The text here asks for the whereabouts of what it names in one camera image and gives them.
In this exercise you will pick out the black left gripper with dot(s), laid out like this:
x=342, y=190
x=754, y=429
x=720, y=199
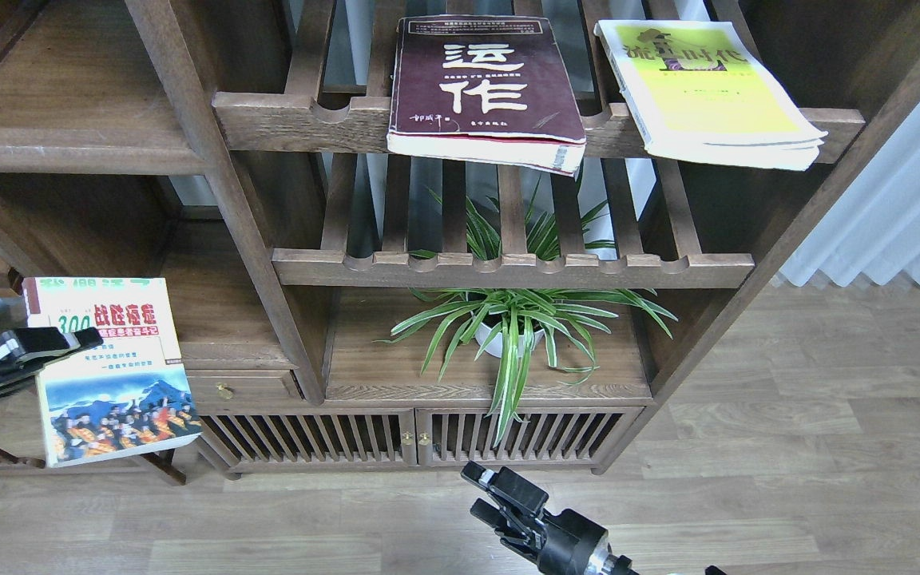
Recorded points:
x=24, y=351

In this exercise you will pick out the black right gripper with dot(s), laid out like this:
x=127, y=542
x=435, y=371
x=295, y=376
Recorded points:
x=564, y=543

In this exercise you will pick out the colourful 300 paperback book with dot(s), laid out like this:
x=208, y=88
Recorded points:
x=127, y=395

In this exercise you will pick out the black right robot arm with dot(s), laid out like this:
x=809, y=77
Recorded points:
x=628, y=569

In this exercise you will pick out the right slatted cabinet door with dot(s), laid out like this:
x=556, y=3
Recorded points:
x=543, y=437

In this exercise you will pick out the slatted cabinet door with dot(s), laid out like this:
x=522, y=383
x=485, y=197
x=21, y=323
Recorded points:
x=543, y=437
x=311, y=439

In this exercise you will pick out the white plant pot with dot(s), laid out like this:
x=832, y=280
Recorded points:
x=493, y=339

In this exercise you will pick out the green spider plant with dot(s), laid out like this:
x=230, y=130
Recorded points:
x=569, y=316

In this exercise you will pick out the small wooden drawer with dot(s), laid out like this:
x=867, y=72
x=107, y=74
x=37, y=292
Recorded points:
x=251, y=386

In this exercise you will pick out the brass drawer knob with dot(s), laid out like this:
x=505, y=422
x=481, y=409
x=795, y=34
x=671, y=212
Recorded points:
x=224, y=392

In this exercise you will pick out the left slatted cabinet door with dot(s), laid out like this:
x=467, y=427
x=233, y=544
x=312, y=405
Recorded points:
x=311, y=439

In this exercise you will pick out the dark wooden bookshelf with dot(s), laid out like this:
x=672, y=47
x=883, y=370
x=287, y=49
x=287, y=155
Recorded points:
x=215, y=143

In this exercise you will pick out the maroon book white characters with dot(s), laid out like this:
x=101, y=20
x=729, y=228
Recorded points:
x=489, y=88

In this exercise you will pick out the yellow cover book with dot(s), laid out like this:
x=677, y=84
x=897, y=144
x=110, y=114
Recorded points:
x=697, y=94

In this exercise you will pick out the white pleated curtain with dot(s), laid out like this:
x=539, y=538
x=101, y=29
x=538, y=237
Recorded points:
x=872, y=234

